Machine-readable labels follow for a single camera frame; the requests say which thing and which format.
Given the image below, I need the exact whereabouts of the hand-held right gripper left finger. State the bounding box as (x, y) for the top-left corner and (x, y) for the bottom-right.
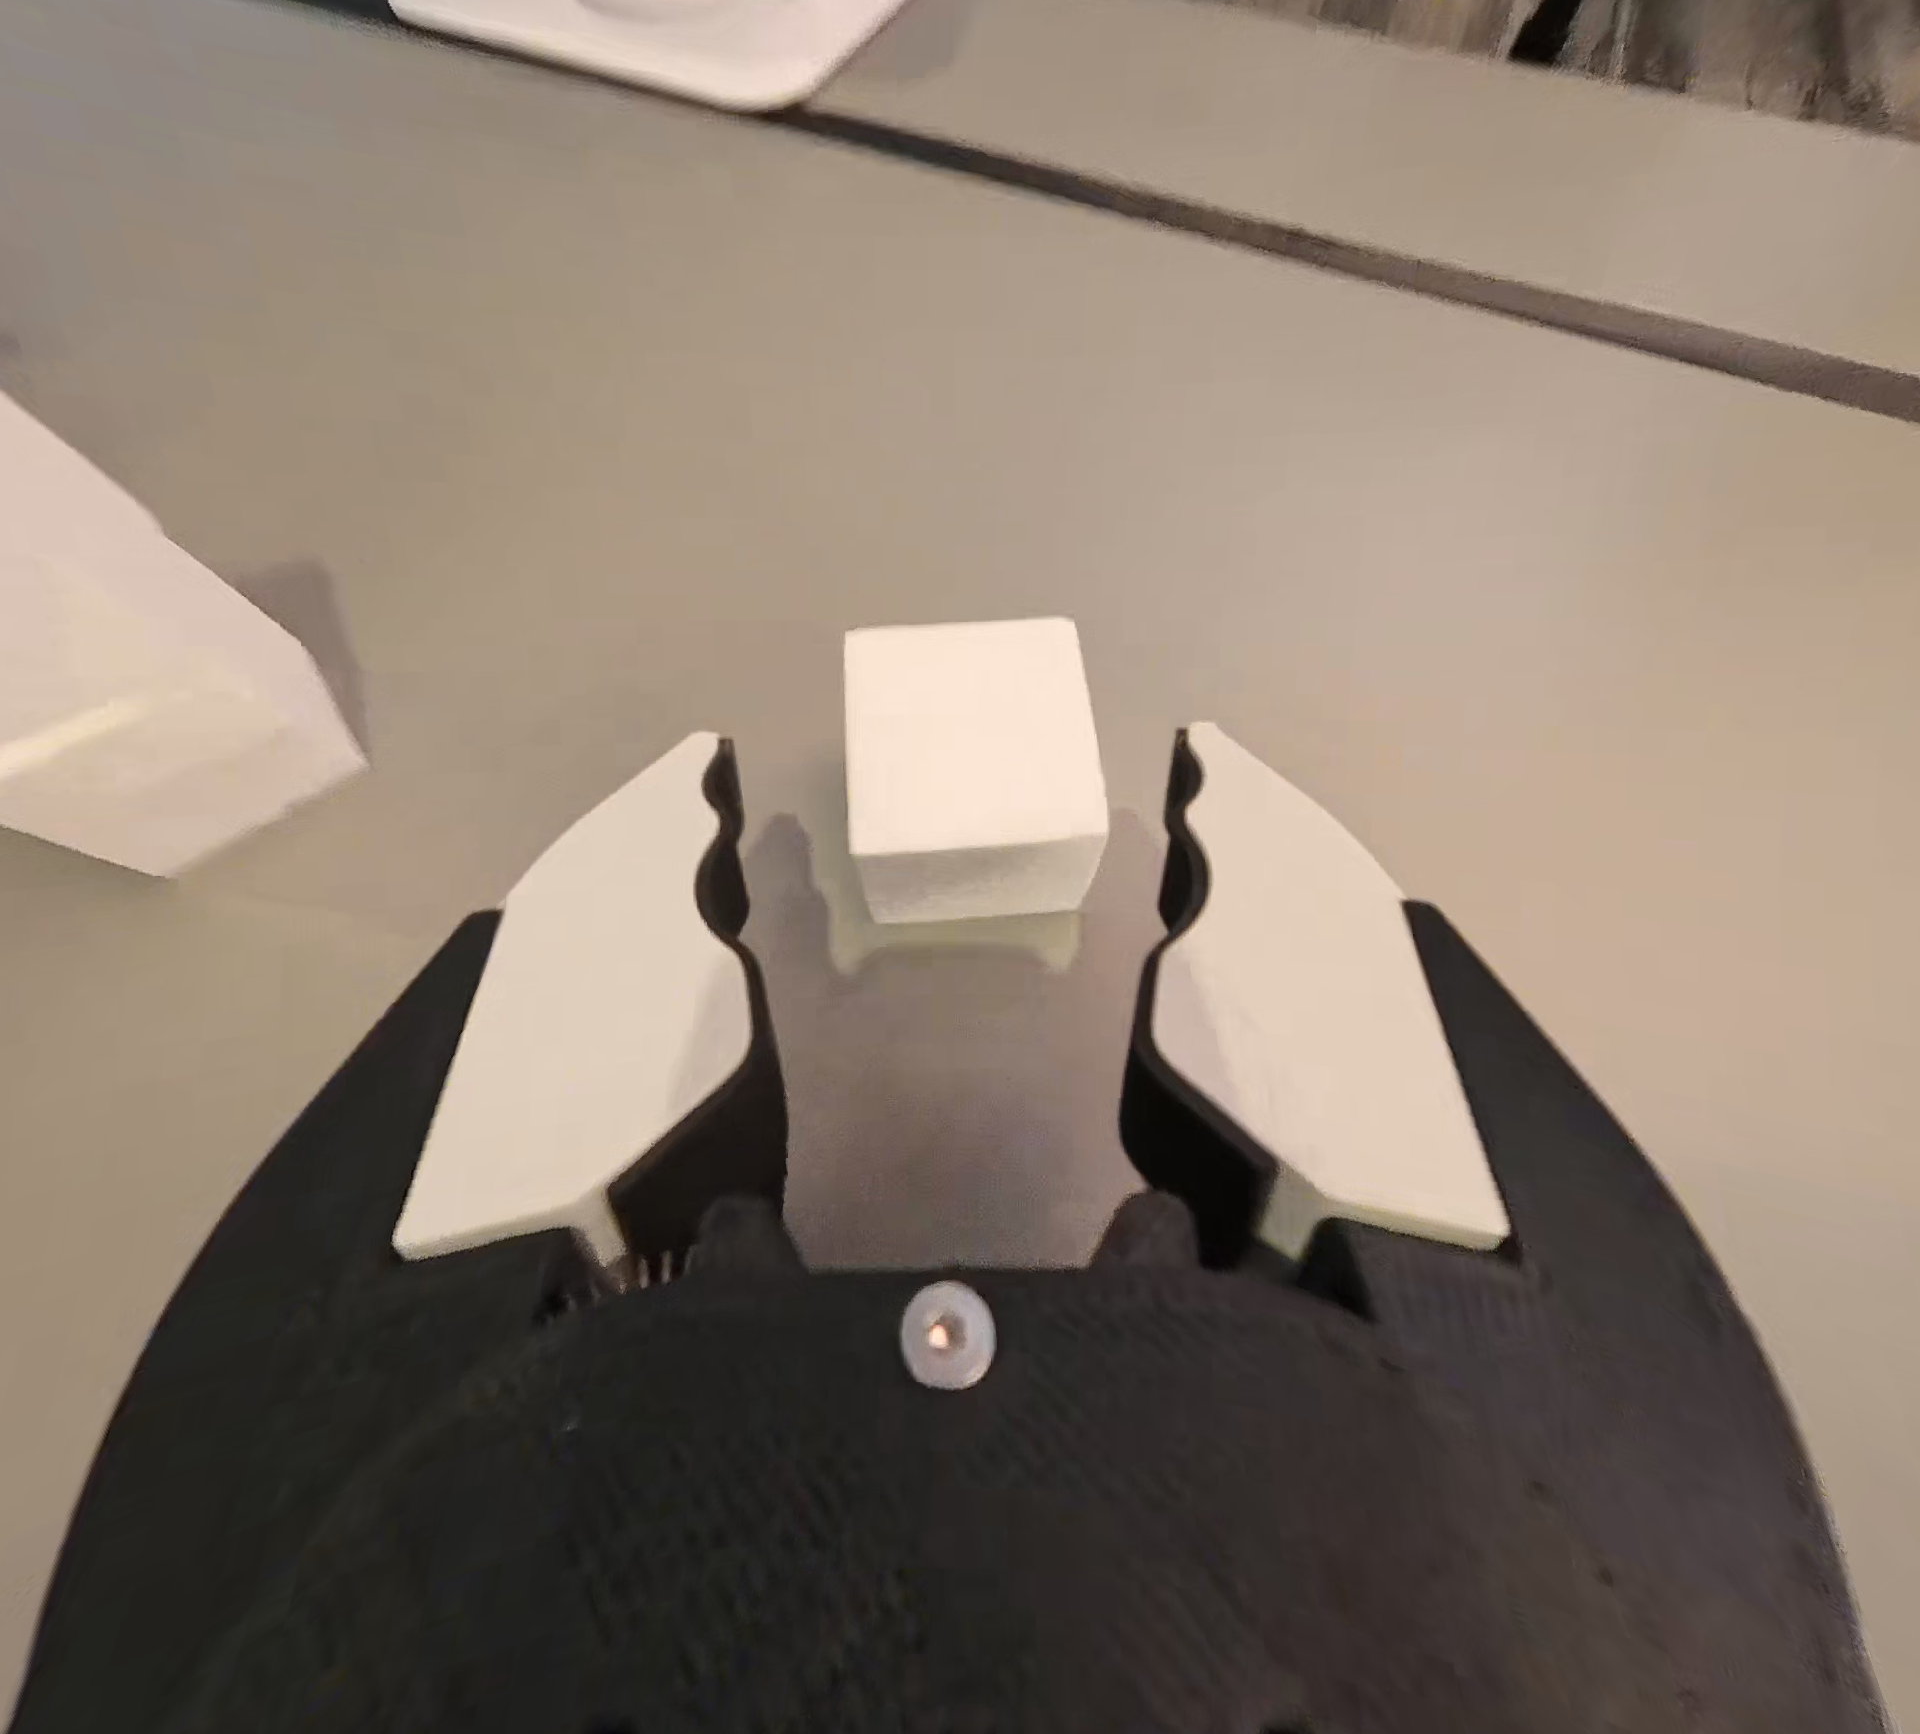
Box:
(393, 728), (791, 1268)

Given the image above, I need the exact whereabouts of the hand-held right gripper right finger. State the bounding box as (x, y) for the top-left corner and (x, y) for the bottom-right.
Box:
(1119, 720), (1515, 1274)

